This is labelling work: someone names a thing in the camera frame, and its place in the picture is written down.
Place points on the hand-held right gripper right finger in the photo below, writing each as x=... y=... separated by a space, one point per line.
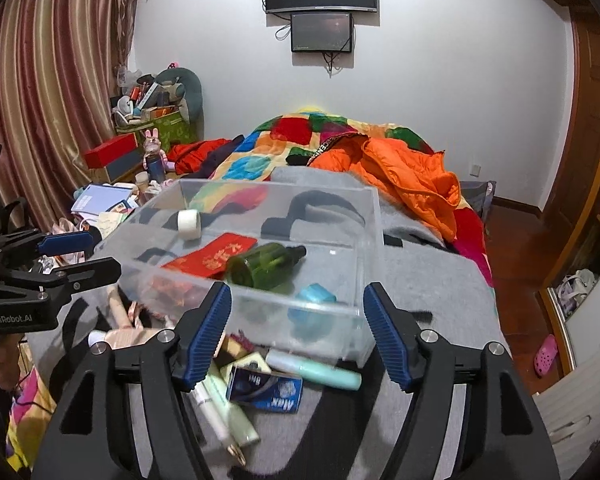
x=387 y=340

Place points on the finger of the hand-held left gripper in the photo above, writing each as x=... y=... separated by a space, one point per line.
x=90 y=272
x=65 y=243

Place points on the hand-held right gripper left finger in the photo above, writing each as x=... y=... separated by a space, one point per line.
x=207 y=340

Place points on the pale green tube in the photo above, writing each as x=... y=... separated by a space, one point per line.
x=235 y=412

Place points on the mint green bottle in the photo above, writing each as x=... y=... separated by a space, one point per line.
x=315 y=367

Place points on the clear plastic storage box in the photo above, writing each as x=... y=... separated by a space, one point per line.
x=372 y=240

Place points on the pink plastic bag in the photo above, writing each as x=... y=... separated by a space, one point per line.
x=67 y=226

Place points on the pale yellow small box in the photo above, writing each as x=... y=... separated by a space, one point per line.
x=247 y=362

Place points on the beige stick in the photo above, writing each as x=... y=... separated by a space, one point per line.
x=121 y=310

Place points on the blue notebook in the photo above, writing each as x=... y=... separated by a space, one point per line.
x=97 y=197

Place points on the red patterned packet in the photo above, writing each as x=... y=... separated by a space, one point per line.
x=172 y=292

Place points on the white cosmetic pen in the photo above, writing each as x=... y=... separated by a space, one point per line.
x=211 y=410

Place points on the small blue carton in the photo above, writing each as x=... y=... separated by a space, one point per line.
x=267 y=389

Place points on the blue tape roll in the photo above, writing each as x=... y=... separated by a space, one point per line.
x=312 y=310

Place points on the red envelope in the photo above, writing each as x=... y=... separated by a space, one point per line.
x=215 y=255

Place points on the dark green spray bottle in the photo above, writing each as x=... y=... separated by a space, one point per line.
x=260 y=266

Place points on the dark blue box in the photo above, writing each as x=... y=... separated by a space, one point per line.
x=125 y=165

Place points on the red box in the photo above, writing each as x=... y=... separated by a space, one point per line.
x=110 y=151

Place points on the white tape roll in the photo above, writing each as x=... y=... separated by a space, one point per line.
x=189 y=224

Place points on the dark blue bottle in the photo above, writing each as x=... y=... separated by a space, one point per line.
x=155 y=169

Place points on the pink rabbit toy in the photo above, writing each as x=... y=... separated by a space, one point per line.
x=154 y=144

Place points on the green gift bag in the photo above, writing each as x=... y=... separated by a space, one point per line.
x=172 y=130

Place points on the red garment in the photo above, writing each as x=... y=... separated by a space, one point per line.
x=195 y=152

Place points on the pink clog shoe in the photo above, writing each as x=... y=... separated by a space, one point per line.
x=546 y=355

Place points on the striped pink curtain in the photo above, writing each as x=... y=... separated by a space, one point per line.
x=45 y=85

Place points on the grey laundry basket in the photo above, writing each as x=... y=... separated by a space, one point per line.
x=480 y=197

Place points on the orange puffer jacket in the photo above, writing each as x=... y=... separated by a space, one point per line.
x=400 y=170

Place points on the white bag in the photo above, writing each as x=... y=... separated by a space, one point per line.
x=577 y=287

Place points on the grey neck pillow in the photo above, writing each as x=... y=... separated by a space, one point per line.
x=192 y=90

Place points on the white cabinet with stickers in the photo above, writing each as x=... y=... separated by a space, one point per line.
x=585 y=410

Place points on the colourful patchwork quilt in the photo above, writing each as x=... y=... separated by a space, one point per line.
x=280 y=135

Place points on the wooden door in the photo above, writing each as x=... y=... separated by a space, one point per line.
x=585 y=135

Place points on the small wall monitor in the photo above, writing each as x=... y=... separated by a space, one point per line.
x=321 y=32

